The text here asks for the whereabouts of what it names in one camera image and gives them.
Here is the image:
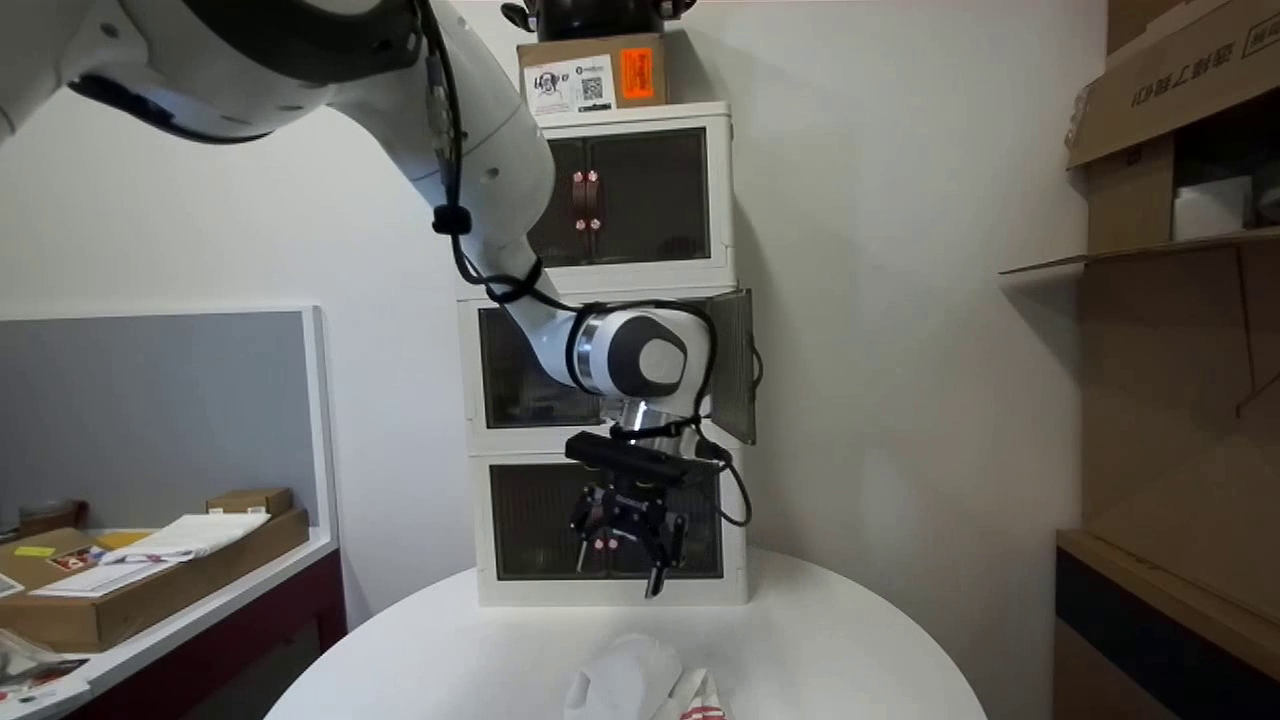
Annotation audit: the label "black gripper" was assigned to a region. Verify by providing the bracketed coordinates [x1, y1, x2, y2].
[572, 479, 683, 602]

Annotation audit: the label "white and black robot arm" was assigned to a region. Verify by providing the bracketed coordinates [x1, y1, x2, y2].
[0, 0, 714, 591]

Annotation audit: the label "open translucent cabinet door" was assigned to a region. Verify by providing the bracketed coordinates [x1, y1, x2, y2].
[699, 289, 757, 444]

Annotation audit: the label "white three-tier storage cabinet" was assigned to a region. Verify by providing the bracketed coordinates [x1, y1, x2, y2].
[459, 101, 753, 605]

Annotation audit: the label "low side cabinet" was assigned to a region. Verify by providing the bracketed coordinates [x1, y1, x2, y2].
[0, 534, 349, 720]

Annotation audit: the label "cardboard box on cabinet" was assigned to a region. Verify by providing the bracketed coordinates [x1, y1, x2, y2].
[501, 0, 695, 116]

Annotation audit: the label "stacked cardboard boxes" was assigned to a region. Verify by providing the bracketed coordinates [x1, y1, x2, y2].
[1007, 0, 1280, 720]

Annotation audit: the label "flat cardboard box with papers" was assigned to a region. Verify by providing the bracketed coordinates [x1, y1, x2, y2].
[0, 498, 309, 654]

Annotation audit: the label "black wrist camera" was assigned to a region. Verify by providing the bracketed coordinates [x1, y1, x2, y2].
[563, 432, 714, 486]

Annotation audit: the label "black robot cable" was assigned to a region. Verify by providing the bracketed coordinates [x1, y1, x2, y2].
[414, 0, 763, 534]

